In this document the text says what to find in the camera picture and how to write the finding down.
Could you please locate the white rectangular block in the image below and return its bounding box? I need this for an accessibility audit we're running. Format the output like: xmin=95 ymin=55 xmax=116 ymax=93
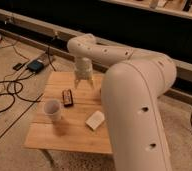
xmin=85 ymin=111 xmax=105 ymax=131

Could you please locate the small black flat device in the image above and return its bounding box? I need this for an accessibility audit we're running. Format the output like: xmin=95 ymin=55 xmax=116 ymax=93
xmin=13 ymin=63 xmax=25 ymax=71

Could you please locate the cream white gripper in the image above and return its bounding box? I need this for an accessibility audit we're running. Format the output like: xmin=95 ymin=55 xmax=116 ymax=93
xmin=74 ymin=57 xmax=94 ymax=89

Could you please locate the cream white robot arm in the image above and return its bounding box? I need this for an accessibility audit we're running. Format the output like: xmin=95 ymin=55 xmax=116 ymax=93
xmin=67 ymin=34 xmax=177 ymax=171

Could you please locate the white plastic cup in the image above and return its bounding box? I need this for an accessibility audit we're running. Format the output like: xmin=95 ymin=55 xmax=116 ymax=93
xmin=43 ymin=99 xmax=61 ymax=122

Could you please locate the black power adapter box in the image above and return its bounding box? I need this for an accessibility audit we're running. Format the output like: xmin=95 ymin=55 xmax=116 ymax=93
xmin=27 ymin=60 xmax=44 ymax=73

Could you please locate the wooden board table top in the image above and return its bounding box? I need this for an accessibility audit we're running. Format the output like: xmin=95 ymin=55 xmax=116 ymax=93
xmin=25 ymin=72 xmax=112 ymax=154

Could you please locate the small black rectangular object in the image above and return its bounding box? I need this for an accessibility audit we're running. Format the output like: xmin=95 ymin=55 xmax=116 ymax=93
xmin=62 ymin=89 xmax=73 ymax=107

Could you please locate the black floor cable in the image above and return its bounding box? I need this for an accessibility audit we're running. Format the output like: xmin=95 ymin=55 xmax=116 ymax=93
xmin=0 ymin=71 xmax=43 ymax=114

